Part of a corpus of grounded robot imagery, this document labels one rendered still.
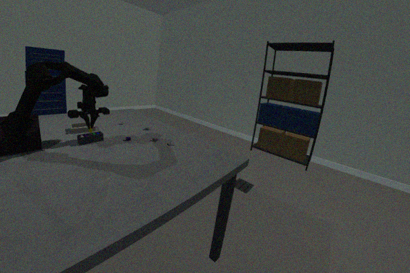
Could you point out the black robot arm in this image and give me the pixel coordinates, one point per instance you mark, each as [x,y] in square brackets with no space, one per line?
[39,79]

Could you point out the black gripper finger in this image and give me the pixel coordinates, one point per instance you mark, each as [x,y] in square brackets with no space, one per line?
[93,119]
[87,120]

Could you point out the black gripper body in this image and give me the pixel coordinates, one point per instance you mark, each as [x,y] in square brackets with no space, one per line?
[88,108]

